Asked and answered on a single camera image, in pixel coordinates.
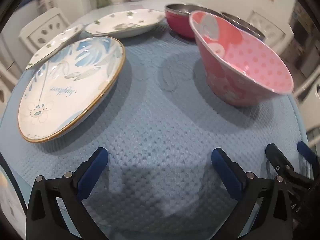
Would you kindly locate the magenta steel bowl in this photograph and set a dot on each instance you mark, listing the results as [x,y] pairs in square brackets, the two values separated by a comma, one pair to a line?
[178,23]

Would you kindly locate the large green flower plate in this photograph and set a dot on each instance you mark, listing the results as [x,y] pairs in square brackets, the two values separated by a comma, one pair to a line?
[130,20]

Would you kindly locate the white chair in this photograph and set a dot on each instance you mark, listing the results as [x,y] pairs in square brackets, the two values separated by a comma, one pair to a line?
[6,80]
[268,27]
[37,35]
[306,90]

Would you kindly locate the pink cartoon bowl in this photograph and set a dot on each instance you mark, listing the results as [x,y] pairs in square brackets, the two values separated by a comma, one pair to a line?
[250,62]

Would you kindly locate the dark cabinet with appliances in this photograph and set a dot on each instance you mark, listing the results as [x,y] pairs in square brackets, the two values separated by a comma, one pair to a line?
[302,30]

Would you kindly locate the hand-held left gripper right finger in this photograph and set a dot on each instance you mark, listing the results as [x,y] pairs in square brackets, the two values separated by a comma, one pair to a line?
[226,175]

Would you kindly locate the light blue table mat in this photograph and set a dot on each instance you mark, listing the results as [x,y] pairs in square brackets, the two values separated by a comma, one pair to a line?
[155,120]

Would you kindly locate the blue steel bowl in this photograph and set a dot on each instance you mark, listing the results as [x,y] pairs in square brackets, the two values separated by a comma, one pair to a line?
[246,26]

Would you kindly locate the small green flower plate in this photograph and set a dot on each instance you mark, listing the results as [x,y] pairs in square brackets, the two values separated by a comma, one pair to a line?
[53,46]

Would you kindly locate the blue floral plate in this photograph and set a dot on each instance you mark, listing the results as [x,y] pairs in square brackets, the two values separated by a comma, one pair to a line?
[62,92]

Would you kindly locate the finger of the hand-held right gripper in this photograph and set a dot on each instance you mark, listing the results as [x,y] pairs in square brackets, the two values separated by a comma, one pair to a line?
[305,151]
[275,155]

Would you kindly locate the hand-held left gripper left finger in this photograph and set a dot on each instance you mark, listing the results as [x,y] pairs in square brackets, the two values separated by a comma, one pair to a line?
[92,170]

